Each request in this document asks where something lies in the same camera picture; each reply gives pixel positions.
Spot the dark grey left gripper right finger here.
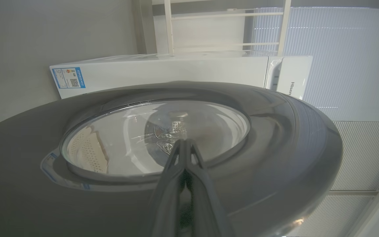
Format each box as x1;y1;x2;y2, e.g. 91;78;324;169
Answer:
185;140;236;237

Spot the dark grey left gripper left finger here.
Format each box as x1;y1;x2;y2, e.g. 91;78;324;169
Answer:
150;140;187;237

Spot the dark grey washer door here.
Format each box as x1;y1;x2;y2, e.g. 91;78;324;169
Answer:
0;81;343;237

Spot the white front-load washing machine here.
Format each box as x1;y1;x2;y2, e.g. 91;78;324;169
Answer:
50;54;313;100

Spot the cream perforated laundry basket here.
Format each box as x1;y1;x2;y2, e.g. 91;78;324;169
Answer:
68;128;108;174

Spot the blue energy label sticker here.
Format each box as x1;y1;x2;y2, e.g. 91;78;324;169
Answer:
52;67;86;89

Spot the white railing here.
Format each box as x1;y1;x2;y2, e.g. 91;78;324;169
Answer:
164;0;292;56

